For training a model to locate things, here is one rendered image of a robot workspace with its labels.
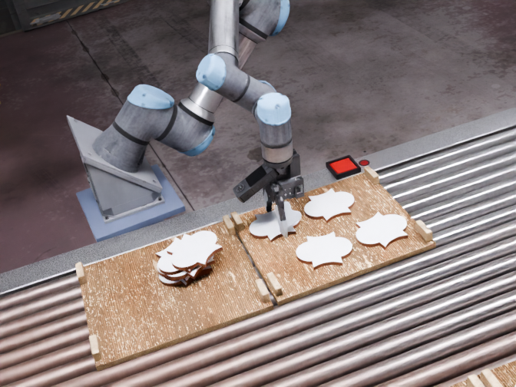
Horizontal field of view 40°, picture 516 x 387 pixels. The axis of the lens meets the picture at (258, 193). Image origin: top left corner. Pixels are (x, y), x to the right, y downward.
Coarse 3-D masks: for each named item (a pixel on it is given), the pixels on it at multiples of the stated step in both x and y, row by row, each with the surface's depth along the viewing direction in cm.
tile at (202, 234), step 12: (180, 240) 172; (192, 240) 171; (204, 240) 171; (216, 240) 170; (168, 252) 170; (180, 252) 168; (192, 252) 168; (204, 252) 167; (216, 252) 168; (180, 264) 165; (192, 264) 164; (204, 264) 164
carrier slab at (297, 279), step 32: (320, 192) 191; (352, 192) 189; (384, 192) 187; (320, 224) 180; (352, 224) 178; (256, 256) 174; (288, 256) 172; (352, 256) 169; (384, 256) 167; (288, 288) 163; (320, 288) 163
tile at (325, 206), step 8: (328, 192) 189; (336, 192) 188; (344, 192) 188; (312, 200) 187; (320, 200) 186; (328, 200) 186; (336, 200) 185; (344, 200) 185; (352, 200) 184; (304, 208) 185; (312, 208) 184; (320, 208) 184; (328, 208) 183; (336, 208) 183; (344, 208) 182; (312, 216) 182; (320, 216) 181; (328, 216) 181; (336, 216) 181
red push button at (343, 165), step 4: (340, 160) 203; (344, 160) 203; (348, 160) 203; (332, 164) 202; (336, 164) 202; (340, 164) 202; (344, 164) 201; (348, 164) 201; (352, 164) 201; (336, 168) 200; (340, 168) 200; (344, 168) 200; (348, 168) 200; (352, 168) 199; (336, 172) 199; (340, 172) 199
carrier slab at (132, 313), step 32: (128, 256) 181; (224, 256) 175; (96, 288) 173; (128, 288) 171; (160, 288) 169; (192, 288) 168; (224, 288) 166; (96, 320) 164; (128, 320) 162; (160, 320) 161; (192, 320) 159; (224, 320) 158; (128, 352) 154
